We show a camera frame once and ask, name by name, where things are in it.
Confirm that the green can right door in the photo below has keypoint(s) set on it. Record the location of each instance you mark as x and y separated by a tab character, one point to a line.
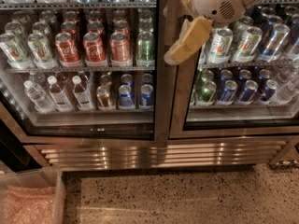
205	93

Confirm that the clear water bottle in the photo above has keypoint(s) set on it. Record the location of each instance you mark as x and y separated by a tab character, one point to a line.
43	103

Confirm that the middle front coca-cola can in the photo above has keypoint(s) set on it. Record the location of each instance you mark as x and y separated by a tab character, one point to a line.
94	49

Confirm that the gold soda can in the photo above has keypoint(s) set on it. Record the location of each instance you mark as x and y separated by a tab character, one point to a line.
105	100

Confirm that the blue pepsi can left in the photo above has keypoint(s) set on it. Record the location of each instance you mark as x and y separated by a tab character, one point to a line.
126	98

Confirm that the right front coca-cola can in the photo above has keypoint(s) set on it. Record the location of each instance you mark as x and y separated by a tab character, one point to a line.
120	50

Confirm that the green front soda can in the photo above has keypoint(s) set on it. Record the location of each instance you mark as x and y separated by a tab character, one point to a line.
145	49

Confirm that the clear plastic bin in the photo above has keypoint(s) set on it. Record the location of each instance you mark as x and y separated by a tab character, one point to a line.
40	178

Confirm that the front left coca-cola can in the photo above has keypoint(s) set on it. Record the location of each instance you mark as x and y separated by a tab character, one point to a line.
67	48

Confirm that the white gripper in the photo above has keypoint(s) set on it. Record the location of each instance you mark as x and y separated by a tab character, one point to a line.
215	2

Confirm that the steel fridge bottom grille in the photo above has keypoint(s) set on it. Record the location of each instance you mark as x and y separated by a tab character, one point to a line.
242	150

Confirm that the glass fridge door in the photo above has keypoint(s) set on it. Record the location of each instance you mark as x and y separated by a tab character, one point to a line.
78	17
191	120

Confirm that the brown tea bottle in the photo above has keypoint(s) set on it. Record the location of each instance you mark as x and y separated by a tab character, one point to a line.
82	93
60	95

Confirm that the blue can door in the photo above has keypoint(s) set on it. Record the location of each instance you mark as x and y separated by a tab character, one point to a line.
266	92
227	94
248	89

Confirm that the pink bubble wrap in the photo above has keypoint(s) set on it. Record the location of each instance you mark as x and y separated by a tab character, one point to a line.
27	205

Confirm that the blue pepsi can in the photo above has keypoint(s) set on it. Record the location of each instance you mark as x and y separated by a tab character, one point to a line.
146	96
126	98

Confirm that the front left 7up can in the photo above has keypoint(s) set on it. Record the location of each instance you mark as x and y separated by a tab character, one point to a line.
17	54

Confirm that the coca-cola can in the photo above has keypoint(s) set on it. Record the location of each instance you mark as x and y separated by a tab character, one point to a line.
94	49
120	50
67	48

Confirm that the door 7up can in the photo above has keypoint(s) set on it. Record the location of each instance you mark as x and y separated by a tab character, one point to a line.
220	45
247	44

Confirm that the blue pepsi can right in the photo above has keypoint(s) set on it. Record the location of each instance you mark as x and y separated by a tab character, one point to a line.
146	96

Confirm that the silver blue tall can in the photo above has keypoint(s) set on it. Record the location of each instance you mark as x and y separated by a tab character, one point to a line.
271	47

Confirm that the right door water bottle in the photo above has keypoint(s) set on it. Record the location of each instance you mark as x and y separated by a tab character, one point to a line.
287	91

